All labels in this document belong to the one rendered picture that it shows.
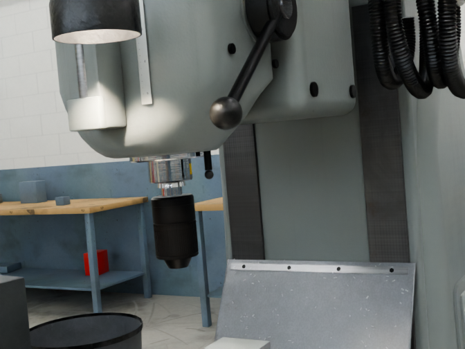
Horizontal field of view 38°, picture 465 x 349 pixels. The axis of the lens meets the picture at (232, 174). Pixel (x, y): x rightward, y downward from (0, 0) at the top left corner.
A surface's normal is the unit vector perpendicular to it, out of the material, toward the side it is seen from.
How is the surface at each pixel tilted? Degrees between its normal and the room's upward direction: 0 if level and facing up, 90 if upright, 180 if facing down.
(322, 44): 90
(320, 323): 63
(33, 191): 90
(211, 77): 108
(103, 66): 90
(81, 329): 86
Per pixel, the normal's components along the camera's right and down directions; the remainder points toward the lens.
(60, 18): -0.58, 0.09
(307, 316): -0.49, -0.37
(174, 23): 0.16, 0.04
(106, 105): 0.86, -0.04
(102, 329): -0.19, 0.00
